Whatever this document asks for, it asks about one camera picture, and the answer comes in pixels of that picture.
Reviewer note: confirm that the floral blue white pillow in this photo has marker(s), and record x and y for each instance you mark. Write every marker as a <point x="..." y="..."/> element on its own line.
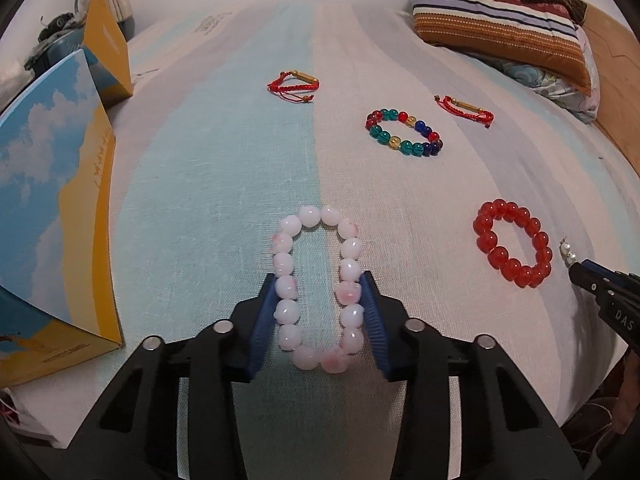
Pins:
<point x="560" y="82"/>

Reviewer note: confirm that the striped brown pillow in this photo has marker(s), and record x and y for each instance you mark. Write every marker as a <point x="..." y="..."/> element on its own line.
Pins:
<point x="495" y="15"/>

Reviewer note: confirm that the stack of white papers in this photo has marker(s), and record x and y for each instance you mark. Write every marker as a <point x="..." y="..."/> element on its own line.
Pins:
<point x="25" y="417"/>

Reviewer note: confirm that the pearl earring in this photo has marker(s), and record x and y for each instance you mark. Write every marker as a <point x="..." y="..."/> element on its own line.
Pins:
<point x="568" y="252"/>

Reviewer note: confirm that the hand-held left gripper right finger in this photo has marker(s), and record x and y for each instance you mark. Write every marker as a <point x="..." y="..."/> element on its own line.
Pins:
<point x="374" y="317"/>

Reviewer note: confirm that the sky print yellow box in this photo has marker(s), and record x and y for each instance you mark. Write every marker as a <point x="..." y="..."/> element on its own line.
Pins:
<point x="55" y="200"/>

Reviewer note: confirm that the wooden bed frame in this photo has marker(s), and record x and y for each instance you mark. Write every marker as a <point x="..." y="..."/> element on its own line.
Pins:
<point x="617" y="80"/>

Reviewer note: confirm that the dark clutter pile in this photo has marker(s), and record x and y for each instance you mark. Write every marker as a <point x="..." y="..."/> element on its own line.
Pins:
<point x="52" y="35"/>

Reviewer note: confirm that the pastel striped bedsheet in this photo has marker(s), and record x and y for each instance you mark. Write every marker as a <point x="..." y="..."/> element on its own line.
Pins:
<point x="210" y="170"/>

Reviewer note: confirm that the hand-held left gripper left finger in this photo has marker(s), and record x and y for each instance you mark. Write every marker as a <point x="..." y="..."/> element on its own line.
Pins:
<point x="264" y="320"/>

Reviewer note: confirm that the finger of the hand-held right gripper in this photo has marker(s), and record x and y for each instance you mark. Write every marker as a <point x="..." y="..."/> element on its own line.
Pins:
<point x="587" y="282"/>
<point x="612" y="276"/>

